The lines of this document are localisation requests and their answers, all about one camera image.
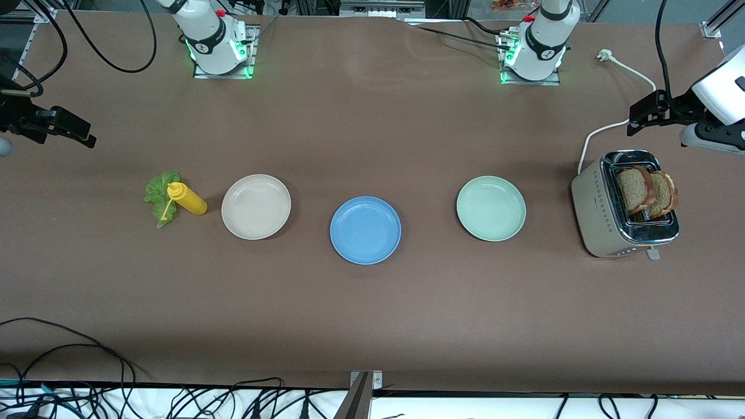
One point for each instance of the brown toast bread slice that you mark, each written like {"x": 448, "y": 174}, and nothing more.
{"x": 631, "y": 189}
{"x": 666, "y": 195}

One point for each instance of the green lettuce leaf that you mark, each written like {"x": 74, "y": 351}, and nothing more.
{"x": 154, "y": 195}

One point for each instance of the yellow mustard squeeze bottle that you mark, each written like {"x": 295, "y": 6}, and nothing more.
{"x": 189, "y": 201}

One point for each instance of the green plate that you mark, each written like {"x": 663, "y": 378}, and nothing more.
{"x": 491, "y": 208}

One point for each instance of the beige plate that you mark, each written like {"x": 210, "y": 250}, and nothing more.
{"x": 256, "y": 206}

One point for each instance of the blue plate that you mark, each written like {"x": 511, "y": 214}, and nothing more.
{"x": 365, "y": 230}

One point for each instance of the beige and chrome toaster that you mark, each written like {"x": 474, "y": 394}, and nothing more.
{"x": 593, "y": 215}

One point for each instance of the orange snack bag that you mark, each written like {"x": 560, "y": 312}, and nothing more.
{"x": 512, "y": 4}

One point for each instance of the grey metal box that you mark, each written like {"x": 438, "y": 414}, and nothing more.
{"x": 381, "y": 9}

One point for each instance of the aluminium frame corner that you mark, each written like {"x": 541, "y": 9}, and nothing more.
{"x": 43, "y": 14}
{"x": 711, "y": 29}

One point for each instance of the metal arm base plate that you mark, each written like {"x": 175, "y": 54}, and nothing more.
{"x": 252, "y": 64}
{"x": 529, "y": 82}

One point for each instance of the silver table edge bracket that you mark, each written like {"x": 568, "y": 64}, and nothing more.
{"x": 377, "y": 381}

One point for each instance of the dark aluminium profile post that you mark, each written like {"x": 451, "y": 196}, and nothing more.
{"x": 356, "y": 404}

